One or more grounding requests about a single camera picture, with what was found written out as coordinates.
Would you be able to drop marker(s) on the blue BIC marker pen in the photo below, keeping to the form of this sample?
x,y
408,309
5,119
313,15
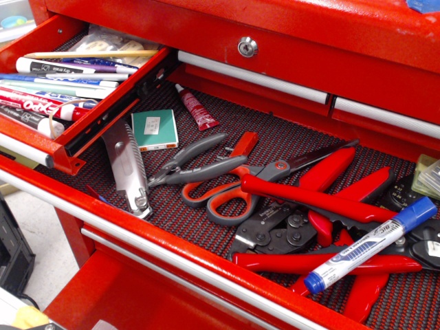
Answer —
x,y
369,245

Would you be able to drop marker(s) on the silver drawer lock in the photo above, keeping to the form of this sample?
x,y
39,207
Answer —
x,y
247,47

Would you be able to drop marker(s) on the large open red drawer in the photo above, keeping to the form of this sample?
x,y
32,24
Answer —
x,y
171,271

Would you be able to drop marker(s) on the red black mesh drawer liner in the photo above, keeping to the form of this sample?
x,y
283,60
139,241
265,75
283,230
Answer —
x,y
284,132

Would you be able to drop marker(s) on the purple pen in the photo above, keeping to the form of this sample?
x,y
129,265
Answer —
x,y
102,66

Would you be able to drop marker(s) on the small open red drawer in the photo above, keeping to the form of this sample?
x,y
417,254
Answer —
x,y
82,127

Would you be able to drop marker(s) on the red threadlocker tube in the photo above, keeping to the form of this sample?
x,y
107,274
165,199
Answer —
x,y
199,113

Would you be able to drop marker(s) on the green card box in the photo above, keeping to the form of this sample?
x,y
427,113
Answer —
x,y
155,130

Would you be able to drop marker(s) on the silver utility knife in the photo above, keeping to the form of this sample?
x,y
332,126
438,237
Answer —
x,y
128,168

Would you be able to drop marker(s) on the wooden pencil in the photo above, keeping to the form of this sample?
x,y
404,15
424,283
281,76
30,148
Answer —
x,y
117,54

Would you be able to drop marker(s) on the blue white marker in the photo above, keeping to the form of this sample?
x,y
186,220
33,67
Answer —
x,y
60,81

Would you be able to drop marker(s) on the blue capped Expo marker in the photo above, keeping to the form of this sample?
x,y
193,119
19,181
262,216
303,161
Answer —
x,y
60,97

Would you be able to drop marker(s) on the light green marker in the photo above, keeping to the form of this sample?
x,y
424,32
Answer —
x,y
81,92

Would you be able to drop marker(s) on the rubber band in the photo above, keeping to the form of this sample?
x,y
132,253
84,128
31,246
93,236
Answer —
x,y
53,129

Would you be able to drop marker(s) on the black white marker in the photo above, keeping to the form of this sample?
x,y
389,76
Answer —
x,y
40,123

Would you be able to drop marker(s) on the plastic bag of erasers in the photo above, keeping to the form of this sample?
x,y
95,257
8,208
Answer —
x,y
103,39

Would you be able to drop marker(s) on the red tool chest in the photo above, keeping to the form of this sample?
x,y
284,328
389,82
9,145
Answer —
x,y
371,65

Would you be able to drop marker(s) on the clear plastic bit case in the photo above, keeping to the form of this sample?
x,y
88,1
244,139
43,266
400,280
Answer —
x,y
426,179

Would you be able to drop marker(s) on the black dry erase marker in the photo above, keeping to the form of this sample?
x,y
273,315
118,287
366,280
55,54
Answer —
x,y
28,65

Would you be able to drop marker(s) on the red Expo marker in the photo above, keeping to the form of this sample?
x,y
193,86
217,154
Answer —
x,y
37,104

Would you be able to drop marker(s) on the black plastic crate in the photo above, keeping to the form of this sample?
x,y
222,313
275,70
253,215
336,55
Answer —
x,y
17,258

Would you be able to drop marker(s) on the yellow object bottom left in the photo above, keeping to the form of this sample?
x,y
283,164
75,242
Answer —
x,y
28,317

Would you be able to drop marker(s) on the blue tape piece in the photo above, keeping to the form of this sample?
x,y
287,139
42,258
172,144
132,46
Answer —
x,y
424,6

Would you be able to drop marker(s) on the grey handled pliers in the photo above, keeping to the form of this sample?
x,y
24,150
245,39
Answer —
x,y
187,166

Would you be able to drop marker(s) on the red handled crimping tool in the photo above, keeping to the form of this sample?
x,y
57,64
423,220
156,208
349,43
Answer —
x,y
284,297

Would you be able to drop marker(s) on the red handled wire stripper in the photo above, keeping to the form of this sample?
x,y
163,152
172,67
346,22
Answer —
x,y
309,199

